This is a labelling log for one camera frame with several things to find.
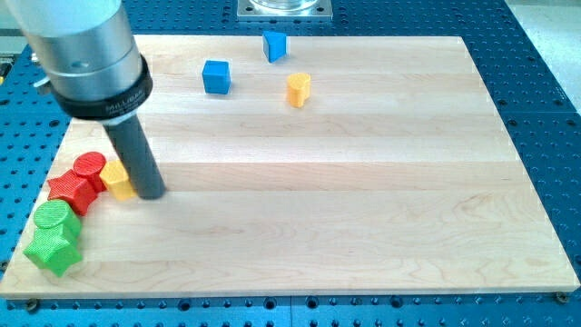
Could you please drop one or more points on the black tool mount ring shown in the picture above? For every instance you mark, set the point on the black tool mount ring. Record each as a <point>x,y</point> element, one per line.
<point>111,107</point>

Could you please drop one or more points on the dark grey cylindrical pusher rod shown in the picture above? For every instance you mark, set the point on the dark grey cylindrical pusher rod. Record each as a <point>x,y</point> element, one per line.
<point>132,148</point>

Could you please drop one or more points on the yellow hexagon block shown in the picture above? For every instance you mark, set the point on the yellow hexagon block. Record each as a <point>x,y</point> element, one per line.
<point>116,181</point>

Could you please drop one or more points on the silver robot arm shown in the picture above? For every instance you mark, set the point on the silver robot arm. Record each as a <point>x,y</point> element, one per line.
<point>95,72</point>

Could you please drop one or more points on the red star block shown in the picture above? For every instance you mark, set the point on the red star block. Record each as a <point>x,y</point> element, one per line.
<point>73,189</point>

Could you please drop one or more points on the green star block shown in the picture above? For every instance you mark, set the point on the green star block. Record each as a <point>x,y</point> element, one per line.
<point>54,249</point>

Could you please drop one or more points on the red cylinder block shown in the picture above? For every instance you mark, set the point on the red cylinder block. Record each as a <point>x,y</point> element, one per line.
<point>89,166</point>

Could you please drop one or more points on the green cylinder block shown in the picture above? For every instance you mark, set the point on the green cylinder block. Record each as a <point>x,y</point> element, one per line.
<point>57,212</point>

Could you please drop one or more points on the blue cube block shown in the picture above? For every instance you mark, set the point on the blue cube block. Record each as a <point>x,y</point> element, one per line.
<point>216,77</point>

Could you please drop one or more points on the wooden board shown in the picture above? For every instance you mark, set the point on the wooden board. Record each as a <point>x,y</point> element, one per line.
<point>397,176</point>

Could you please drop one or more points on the blue triangle block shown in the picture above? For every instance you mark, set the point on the blue triangle block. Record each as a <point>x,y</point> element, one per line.
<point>274,45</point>

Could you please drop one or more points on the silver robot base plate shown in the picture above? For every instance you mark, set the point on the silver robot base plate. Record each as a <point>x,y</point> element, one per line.
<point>284,10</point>

